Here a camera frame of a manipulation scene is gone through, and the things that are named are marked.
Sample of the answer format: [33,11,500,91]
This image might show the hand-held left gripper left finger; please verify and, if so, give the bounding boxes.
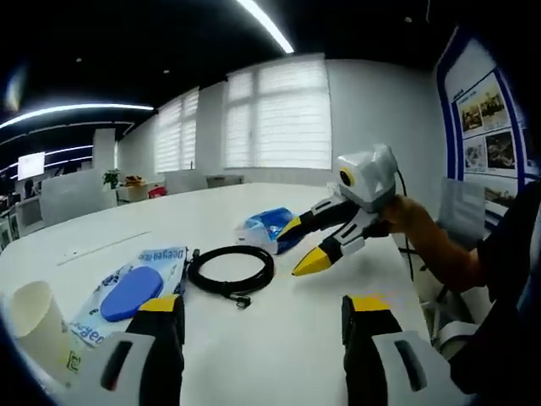
[78,294,186,406]

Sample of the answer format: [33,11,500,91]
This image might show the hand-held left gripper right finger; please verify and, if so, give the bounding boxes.
[341,294,466,406]

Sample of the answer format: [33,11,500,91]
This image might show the blue wet wipes packet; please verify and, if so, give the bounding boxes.
[69,244,189,348]

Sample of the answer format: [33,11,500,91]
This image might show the blue tissue pack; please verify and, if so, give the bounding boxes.
[235,206,303,256]

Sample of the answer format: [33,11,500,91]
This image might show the white paper cup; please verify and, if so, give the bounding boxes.
[8,281,85,388]

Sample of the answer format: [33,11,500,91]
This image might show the person's right hand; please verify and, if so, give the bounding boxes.
[374,197,437,239]

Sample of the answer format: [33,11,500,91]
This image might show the white office chair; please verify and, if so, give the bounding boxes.
[434,177,487,250]

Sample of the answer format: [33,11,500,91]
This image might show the white table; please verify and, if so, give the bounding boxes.
[0,181,432,406]

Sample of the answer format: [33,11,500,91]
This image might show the white window blinds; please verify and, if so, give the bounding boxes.
[154,53,333,174]

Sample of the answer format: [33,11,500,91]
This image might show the white low cabinet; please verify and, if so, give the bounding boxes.
[162,171,246,195]

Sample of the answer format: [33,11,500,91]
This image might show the person's dark shirt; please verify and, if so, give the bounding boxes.
[447,181,541,381]

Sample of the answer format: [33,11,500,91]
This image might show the white desk partition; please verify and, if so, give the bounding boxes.
[40,171,117,225]

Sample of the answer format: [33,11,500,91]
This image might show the potted plant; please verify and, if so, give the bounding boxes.
[102,167,122,189]

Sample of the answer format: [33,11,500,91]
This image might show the straight ceiling light strip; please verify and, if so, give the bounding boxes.
[236,0,296,55]

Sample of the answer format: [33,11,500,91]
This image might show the white column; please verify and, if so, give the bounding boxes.
[92,129,118,170]

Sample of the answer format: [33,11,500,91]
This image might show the curved ceiling light strip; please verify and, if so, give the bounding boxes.
[0,103,156,130]

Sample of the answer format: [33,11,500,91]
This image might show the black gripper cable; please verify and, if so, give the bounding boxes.
[394,167,428,280]

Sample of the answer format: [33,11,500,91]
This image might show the blue white wall poster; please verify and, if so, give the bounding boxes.
[437,27,529,221]

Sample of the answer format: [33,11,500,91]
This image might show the bright white wall screen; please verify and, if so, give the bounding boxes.
[17,152,46,178]

